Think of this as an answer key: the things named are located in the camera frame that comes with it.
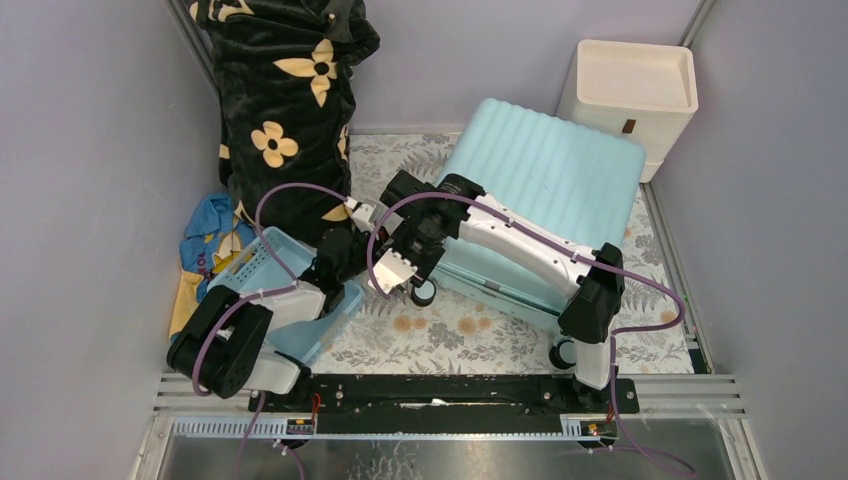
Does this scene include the light blue ribbed suitcase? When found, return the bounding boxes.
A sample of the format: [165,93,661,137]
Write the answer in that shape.
[430,99,645,341]

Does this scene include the black floral plush blanket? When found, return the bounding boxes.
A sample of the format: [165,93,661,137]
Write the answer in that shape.
[189,0,380,246]

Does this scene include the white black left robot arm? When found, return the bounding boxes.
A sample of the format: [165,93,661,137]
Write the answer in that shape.
[166,227,368,411]

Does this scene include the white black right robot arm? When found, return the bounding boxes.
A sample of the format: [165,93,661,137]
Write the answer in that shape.
[366,171,625,412]

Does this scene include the floral patterned floor mat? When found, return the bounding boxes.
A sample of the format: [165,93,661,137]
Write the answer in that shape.
[188,134,694,376]

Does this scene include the light blue perforated plastic basket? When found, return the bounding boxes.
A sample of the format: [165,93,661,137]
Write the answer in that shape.
[209,227,364,366]

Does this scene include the blue yellow cloth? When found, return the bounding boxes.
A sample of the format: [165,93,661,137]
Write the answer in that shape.
[168,193,256,341]

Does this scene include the white three-drawer storage cabinet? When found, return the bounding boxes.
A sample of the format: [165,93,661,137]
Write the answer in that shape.
[556,39,699,183]

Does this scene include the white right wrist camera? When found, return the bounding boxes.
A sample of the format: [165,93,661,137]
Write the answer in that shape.
[368,249,418,294]

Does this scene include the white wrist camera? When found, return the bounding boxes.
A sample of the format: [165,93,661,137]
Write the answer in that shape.
[344,197,378,233]
[368,249,418,294]

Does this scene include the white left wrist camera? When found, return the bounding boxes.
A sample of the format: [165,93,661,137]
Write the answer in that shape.
[344,197,378,233]

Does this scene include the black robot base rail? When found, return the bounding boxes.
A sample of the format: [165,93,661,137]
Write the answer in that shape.
[248,373,640,443]

